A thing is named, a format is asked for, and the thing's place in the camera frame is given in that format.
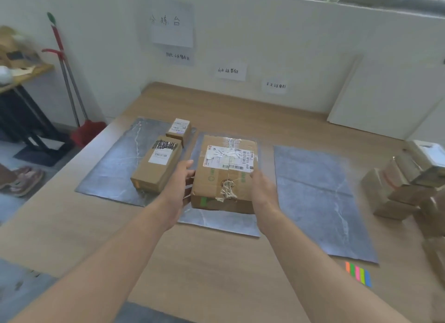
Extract person's right hand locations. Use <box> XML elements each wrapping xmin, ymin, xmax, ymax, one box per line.
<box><xmin>249</xmin><ymin>170</ymin><xmax>281</xmax><ymax>227</ymax></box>

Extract person's left hand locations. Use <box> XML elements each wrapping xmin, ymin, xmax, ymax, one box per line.
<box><xmin>153</xmin><ymin>160</ymin><xmax>196</xmax><ymax>230</ymax></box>

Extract large taped cardboard parcel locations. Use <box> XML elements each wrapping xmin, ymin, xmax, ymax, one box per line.
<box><xmin>191</xmin><ymin>135</ymin><xmax>258</xmax><ymax>214</ymax></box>

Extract person's left forearm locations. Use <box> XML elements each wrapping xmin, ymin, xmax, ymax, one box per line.
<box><xmin>9</xmin><ymin>198</ymin><xmax>181</xmax><ymax>323</ymax></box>

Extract person's right forearm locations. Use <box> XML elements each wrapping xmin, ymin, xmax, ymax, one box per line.
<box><xmin>255</xmin><ymin>208</ymin><xmax>416</xmax><ymax>323</ymax></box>

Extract medium cardboard parcel black tape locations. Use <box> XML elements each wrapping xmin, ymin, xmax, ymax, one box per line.
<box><xmin>130</xmin><ymin>136</ymin><xmax>183</xmax><ymax>195</ymax></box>

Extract small cardboard parcel white label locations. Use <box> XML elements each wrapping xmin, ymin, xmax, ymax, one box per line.
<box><xmin>166</xmin><ymin>118</ymin><xmax>192</xmax><ymax>148</ymax></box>

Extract grey marble mat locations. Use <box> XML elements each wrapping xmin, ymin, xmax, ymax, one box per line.
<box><xmin>177</xmin><ymin>132</ymin><xmax>261</xmax><ymax>237</ymax></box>
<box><xmin>0</xmin><ymin>258</ymin><xmax>195</xmax><ymax>323</ymax></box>
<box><xmin>75</xmin><ymin>117</ymin><xmax>197</xmax><ymax>207</ymax></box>
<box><xmin>273</xmin><ymin>145</ymin><xmax>379</xmax><ymax>264</ymax></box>

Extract small white paper sign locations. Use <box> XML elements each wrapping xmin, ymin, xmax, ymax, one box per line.
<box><xmin>214</xmin><ymin>61</ymin><xmax>248</xmax><ymax>81</ymax></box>
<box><xmin>262</xmin><ymin>77</ymin><xmax>289</xmax><ymax>95</ymax></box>
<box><xmin>163</xmin><ymin>47</ymin><xmax>194</xmax><ymax>66</ymax></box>

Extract red broom with green tip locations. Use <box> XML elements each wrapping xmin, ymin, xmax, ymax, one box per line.
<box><xmin>47</xmin><ymin>12</ymin><xmax>108</xmax><ymax>148</ymax></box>

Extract coloured sticky index tabs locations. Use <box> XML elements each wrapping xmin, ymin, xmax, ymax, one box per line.
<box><xmin>345</xmin><ymin>262</ymin><xmax>372</xmax><ymax>288</ymax></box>

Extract large white paper sign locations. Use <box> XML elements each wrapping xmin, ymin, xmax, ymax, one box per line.
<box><xmin>150</xmin><ymin>1</ymin><xmax>194</xmax><ymax>49</ymax></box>

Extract pile of cardboard parcels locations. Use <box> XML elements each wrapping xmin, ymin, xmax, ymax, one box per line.
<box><xmin>361</xmin><ymin>139</ymin><xmax>445</xmax><ymax>288</ymax></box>

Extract white board panel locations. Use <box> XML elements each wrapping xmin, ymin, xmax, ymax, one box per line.
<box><xmin>327</xmin><ymin>53</ymin><xmax>445</xmax><ymax>141</ymax></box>

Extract pink slipper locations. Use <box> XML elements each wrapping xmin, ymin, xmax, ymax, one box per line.
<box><xmin>10</xmin><ymin>169</ymin><xmax>45</xmax><ymax>197</ymax></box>
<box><xmin>0</xmin><ymin>164</ymin><xmax>32</xmax><ymax>191</ymax></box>

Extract wooden table with black legs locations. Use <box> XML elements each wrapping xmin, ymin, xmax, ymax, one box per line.
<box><xmin>0</xmin><ymin>64</ymin><xmax>76</xmax><ymax>168</ymax></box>

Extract open cardboard box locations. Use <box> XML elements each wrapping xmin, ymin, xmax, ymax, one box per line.
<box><xmin>0</xmin><ymin>25</ymin><xmax>43</xmax><ymax>70</ymax></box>

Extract red long-handled dustpan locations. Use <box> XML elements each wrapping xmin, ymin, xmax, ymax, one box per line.
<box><xmin>42</xmin><ymin>48</ymin><xmax>84</xmax><ymax>129</ymax></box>

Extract dark window frame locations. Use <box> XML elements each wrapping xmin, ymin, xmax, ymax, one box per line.
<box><xmin>205</xmin><ymin>0</ymin><xmax>445</xmax><ymax>19</ymax></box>

